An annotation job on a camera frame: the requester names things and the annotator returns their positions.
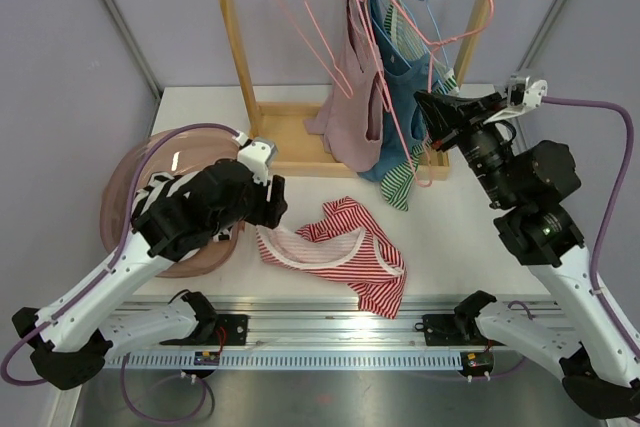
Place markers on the pink plastic basket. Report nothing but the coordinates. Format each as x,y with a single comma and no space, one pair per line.
183,154

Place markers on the dusty pink tank top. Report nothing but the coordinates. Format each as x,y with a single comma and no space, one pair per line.
351,127

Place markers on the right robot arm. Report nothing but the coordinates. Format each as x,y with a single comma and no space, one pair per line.
598,365

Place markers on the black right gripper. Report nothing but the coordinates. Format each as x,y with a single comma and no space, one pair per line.
448,117

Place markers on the blue tank top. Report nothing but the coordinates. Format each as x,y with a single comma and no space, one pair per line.
406,128

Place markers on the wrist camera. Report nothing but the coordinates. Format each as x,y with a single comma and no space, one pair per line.
524,93
257,155

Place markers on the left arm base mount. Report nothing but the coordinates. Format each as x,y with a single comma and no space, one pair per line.
231,329

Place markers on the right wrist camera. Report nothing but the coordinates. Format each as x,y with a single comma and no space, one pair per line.
524,93

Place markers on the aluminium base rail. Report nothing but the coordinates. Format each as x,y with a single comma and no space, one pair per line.
334,323

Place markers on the wooden clothes rack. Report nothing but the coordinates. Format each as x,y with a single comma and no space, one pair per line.
301,154

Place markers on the slotted cable duct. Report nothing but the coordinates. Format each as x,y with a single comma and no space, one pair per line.
289,360

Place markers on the green white striped tank top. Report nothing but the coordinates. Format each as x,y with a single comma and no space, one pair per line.
397,182

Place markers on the red white striped tank top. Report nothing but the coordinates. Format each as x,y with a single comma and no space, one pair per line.
347,247

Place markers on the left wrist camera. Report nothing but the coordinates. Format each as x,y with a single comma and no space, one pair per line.
257,155

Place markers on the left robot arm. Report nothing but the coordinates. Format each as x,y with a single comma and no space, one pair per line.
73,338

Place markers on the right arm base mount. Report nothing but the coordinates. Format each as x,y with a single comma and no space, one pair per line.
449,330

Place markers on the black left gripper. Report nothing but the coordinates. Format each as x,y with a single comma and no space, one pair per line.
268,213

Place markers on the black white striped tank top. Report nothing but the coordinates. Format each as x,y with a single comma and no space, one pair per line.
168,212

